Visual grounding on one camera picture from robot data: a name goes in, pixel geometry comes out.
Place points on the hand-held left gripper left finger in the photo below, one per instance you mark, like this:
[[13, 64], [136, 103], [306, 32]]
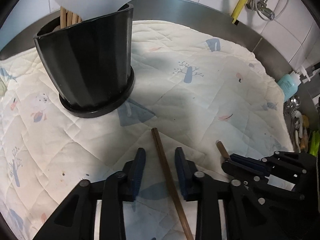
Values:
[[138, 175]]

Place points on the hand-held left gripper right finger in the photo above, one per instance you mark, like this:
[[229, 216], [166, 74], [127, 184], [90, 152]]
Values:
[[182, 175]]

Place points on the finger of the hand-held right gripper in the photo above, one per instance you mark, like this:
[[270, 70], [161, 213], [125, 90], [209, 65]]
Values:
[[246, 157], [246, 171]]

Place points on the brown wooden chopstick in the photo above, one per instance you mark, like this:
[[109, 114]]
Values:
[[69, 18], [76, 19], [222, 150], [170, 182], [62, 17]]

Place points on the black utensil holder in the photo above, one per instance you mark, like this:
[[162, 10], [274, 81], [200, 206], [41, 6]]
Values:
[[92, 62]]

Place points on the green plastic item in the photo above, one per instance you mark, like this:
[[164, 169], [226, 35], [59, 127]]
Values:
[[315, 142]]

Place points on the metal spoon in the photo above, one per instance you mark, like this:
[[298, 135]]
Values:
[[293, 103], [295, 122]]

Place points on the white quilted printed cloth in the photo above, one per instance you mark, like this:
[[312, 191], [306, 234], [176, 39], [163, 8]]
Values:
[[200, 100]]

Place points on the blue pump bottle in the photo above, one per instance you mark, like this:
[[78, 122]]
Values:
[[287, 86]]

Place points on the plain metal valve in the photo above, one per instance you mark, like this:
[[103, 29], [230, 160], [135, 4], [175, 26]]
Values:
[[263, 8]]

